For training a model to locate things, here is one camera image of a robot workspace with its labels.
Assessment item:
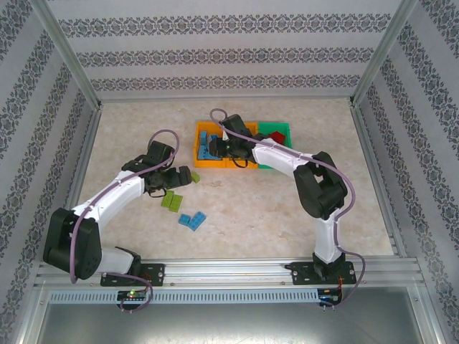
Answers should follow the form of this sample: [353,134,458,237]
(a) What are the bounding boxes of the aluminium frame post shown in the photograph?
[28,0,103,108]
[349,0,420,108]

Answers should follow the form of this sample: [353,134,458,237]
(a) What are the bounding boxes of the wide aluminium base rail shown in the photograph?
[34,257,420,287]

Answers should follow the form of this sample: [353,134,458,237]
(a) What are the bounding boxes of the yellow plastic bin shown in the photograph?
[192,120,227,168]
[224,120,260,169]

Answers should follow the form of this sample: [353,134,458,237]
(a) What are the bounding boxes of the green plastic bin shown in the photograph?
[257,121,293,169]

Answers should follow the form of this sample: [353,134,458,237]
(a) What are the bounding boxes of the small circuit board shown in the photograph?
[318,287,344,305]
[117,290,147,301]

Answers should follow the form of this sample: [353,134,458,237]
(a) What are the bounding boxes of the thin aluminium rail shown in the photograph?
[98,94,354,102]

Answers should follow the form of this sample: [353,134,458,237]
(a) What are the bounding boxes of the aluminium side rail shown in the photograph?
[60,103,103,259]

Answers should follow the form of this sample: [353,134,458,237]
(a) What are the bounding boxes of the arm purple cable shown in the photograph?
[209,108,366,311]
[70,128,180,315]

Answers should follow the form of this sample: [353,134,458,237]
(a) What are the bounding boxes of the slotted grey cable duct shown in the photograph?
[48,288,320,305]

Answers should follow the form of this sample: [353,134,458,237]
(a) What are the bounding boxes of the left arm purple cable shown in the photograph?
[70,128,180,315]

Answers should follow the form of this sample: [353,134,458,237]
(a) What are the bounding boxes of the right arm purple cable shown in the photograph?
[209,108,366,311]

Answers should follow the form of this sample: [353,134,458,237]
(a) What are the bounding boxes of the grey metal sheet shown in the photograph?
[35,286,442,344]

